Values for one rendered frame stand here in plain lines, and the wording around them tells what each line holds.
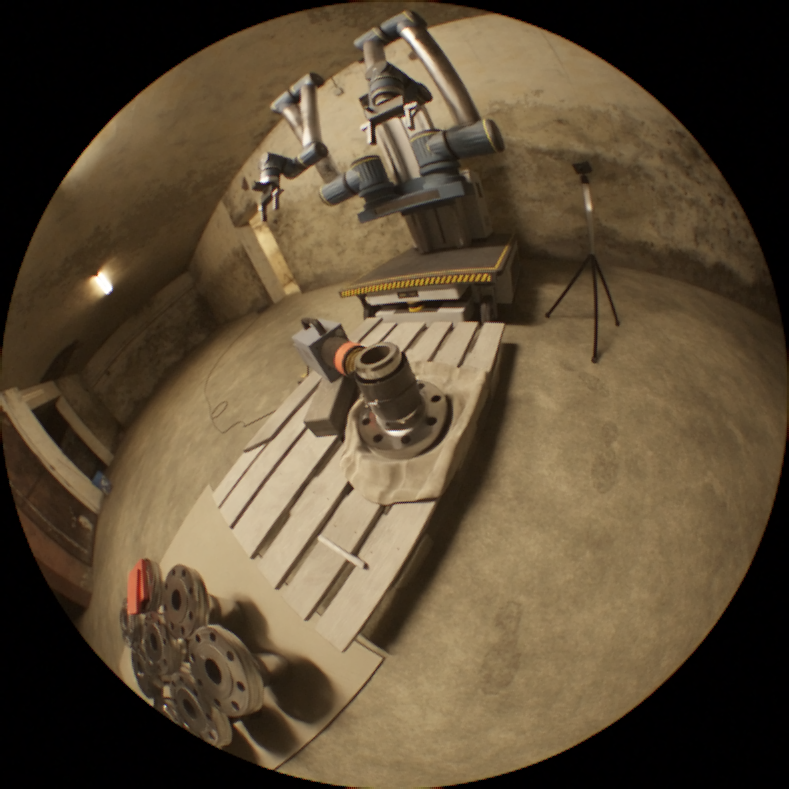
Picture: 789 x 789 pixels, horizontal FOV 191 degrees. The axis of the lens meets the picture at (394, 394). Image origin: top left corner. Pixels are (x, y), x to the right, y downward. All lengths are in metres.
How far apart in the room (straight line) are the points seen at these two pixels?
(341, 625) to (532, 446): 0.71
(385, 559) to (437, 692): 0.41
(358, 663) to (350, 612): 0.22
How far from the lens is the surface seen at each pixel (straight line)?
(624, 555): 0.77
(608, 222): 2.74
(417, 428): 0.60
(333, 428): 0.75
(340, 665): 0.78
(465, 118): 1.41
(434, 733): 0.81
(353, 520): 0.61
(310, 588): 0.64
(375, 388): 0.52
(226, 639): 0.70
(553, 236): 2.65
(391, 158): 1.89
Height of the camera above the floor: 0.66
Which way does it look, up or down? 40 degrees down
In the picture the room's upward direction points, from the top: 24 degrees counter-clockwise
